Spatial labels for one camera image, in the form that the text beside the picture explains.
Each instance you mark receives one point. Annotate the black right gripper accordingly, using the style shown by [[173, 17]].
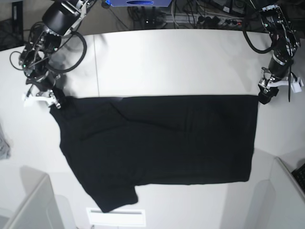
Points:
[[47, 82]]

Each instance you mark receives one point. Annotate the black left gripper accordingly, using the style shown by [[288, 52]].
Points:
[[266, 94]]

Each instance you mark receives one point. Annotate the black T-shirt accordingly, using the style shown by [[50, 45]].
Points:
[[113, 145]]

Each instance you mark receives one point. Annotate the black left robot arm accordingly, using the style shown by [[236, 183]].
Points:
[[284, 45]]

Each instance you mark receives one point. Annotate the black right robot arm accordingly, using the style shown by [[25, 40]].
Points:
[[62, 19]]

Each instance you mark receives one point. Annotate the grey cloth pile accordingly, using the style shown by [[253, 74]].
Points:
[[4, 147]]

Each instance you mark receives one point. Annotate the black keyboard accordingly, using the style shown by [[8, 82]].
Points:
[[299, 175]]

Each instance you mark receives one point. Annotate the blue box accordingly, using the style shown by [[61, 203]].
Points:
[[145, 3]]

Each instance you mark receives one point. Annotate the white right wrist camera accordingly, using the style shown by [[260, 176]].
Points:
[[29, 99]]

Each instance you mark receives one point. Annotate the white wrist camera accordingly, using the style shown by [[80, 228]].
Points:
[[296, 86], [29, 99]]

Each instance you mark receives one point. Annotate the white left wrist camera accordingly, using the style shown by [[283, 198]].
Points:
[[296, 86]]

